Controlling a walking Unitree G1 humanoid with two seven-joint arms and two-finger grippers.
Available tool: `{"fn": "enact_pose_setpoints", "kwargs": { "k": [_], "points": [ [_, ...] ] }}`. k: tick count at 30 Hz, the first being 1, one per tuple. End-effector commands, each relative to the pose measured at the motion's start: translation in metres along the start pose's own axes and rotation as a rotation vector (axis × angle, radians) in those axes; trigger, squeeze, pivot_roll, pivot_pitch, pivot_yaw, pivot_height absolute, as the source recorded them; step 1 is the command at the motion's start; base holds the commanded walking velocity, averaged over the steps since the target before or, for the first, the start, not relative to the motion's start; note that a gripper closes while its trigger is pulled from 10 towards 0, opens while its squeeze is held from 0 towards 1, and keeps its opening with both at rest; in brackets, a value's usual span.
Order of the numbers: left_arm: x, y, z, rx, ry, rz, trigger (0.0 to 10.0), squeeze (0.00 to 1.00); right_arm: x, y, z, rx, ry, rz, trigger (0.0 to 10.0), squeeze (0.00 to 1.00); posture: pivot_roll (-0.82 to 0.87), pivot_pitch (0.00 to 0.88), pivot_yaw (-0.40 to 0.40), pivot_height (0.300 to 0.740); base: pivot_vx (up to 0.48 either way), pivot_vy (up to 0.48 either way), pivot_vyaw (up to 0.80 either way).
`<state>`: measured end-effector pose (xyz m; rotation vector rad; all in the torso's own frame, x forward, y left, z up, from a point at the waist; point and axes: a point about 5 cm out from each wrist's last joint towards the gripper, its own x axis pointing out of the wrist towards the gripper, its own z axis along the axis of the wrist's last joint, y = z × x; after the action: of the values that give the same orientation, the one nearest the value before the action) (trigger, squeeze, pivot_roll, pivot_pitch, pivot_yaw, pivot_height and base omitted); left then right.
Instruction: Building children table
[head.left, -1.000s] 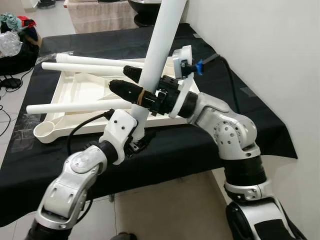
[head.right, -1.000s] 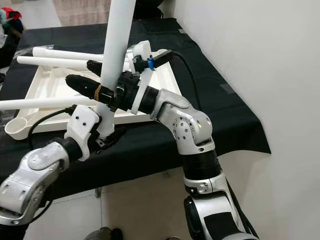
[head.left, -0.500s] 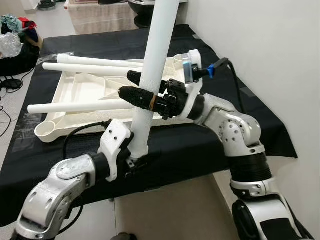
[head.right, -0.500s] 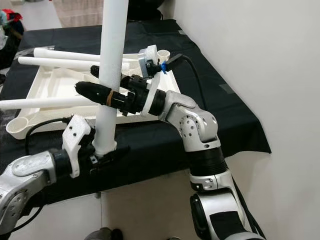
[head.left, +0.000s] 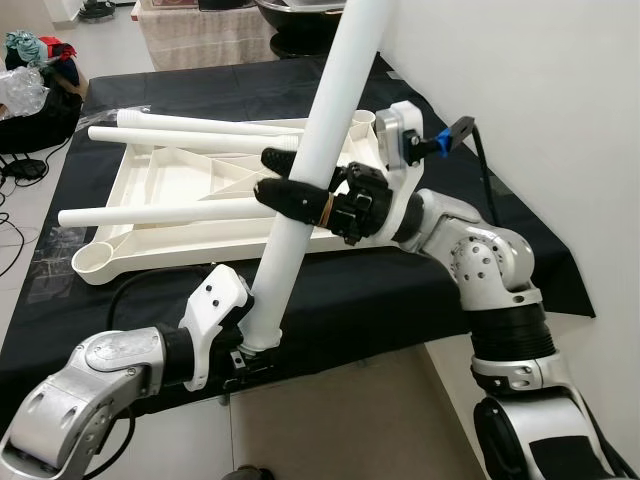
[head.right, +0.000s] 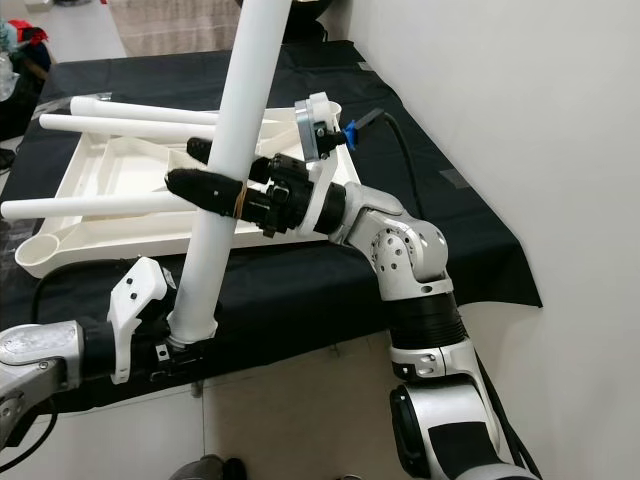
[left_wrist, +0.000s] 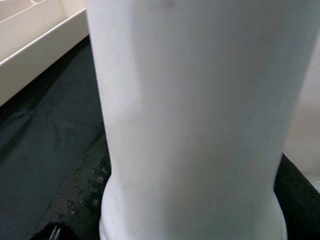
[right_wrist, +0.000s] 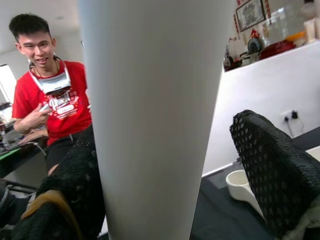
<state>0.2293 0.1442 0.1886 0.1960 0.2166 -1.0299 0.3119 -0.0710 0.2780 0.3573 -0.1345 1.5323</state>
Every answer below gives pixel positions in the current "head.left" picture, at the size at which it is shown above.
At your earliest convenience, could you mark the large black bowl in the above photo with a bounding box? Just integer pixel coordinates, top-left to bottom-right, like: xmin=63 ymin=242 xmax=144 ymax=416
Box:
xmin=255 ymin=0 xmax=353 ymax=56

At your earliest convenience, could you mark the black floor cable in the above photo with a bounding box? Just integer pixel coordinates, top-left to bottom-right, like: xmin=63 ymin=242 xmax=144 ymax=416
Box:
xmin=0 ymin=155 xmax=36 ymax=276

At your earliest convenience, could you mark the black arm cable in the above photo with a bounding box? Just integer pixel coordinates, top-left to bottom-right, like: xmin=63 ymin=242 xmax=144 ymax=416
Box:
xmin=430 ymin=117 xmax=501 ymax=226
xmin=105 ymin=265 xmax=216 ymax=331

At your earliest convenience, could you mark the black round floor object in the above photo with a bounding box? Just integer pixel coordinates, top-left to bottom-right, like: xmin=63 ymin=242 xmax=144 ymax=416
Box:
xmin=80 ymin=0 xmax=119 ymax=23

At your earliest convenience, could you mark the clear crumpled plastic bag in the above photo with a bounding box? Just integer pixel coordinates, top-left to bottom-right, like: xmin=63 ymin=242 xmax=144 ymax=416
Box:
xmin=0 ymin=65 xmax=51 ymax=116

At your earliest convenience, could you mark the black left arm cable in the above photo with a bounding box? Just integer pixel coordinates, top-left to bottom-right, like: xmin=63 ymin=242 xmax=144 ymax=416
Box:
xmin=105 ymin=265 xmax=216 ymax=331

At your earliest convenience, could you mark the beige cloth covered shelf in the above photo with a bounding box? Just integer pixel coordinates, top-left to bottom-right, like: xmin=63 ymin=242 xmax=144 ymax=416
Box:
xmin=133 ymin=3 xmax=281 ymax=71

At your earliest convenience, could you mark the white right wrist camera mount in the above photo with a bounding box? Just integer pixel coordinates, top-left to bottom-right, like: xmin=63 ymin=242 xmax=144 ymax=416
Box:
xmin=372 ymin=100 xmax=429 ymax=241

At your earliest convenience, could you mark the teal cloth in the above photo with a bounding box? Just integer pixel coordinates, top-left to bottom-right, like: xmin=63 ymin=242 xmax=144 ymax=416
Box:
xmin=3 ymin=30 xmax=46 ymax=59

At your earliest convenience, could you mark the white plastic children table top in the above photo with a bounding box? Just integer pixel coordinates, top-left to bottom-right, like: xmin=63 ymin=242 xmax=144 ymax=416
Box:
xmin=70 ymin=110 xmax=386 ymax=288

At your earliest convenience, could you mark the black bag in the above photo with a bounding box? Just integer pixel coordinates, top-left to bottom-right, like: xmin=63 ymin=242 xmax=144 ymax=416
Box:
xmin=0 ymin=70 xmax=86 ymax=156

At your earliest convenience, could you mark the black tablecloth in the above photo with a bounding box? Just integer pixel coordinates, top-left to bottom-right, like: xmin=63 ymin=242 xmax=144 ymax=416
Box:
xmin=0 ymin=55 xmax=598 ymax=401

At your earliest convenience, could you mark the black power adapter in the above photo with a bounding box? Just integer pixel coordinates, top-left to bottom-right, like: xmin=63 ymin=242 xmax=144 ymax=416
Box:
xmin=5 ymin=158 xmax=49 ymax=183

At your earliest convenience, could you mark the red bag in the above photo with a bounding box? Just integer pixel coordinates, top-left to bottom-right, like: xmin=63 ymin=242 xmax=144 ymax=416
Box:
xmin=40 ymin=38 xmax=79 ymax=63

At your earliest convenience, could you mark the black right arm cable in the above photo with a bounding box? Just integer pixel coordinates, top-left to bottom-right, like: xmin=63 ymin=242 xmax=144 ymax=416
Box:
xmin=430 ymin=117 xmax=501 ymax=226

